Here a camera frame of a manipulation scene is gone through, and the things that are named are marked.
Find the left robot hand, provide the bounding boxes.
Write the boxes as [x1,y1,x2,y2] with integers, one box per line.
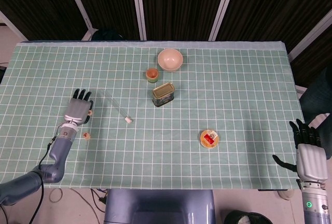
[63,88,94,126]

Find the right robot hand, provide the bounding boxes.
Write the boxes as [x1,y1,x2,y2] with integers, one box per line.
[272,119,328,183]

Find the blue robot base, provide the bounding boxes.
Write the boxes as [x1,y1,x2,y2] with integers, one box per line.
[103,189,216,224]

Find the white shoe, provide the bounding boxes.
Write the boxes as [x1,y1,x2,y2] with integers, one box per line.
[276,189,295,200]

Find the glass test tube white cap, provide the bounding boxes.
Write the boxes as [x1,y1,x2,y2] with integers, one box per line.
[100,88,133,124]

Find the bystander in dark clothes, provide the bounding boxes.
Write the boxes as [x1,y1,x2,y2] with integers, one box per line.
[299,67,332,160]

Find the dark bag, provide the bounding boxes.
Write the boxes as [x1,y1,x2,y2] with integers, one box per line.
[92,29,126,41]

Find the small orange green cup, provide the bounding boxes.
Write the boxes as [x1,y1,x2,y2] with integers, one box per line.
[146,68,160,83]

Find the dark luncheon meat tin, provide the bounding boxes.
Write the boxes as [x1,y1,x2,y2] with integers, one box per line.
[151,82,176,107]

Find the round tin red label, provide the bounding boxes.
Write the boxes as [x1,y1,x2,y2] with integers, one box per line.
[199,129,220,150]

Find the beige bowl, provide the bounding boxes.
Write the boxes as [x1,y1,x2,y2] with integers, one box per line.
[157,48,184,73]

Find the green checkered tablecloth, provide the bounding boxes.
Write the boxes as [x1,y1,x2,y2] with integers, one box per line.
[0,41,307,191]

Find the beige cord loop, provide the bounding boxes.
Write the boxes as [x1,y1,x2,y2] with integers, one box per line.
[49,188,64,203]

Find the floor cables with plugs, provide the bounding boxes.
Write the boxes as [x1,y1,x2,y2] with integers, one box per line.
[68,188,108,224]

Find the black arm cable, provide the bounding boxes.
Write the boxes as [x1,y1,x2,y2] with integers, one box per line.
[25,135,58,224]

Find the white partition frame post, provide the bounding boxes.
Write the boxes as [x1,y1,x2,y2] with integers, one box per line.
[62,0,94,41]
[208,0,240,41]
[130,0,148,40]
[0,10,29,42]
[287,8,332,63]

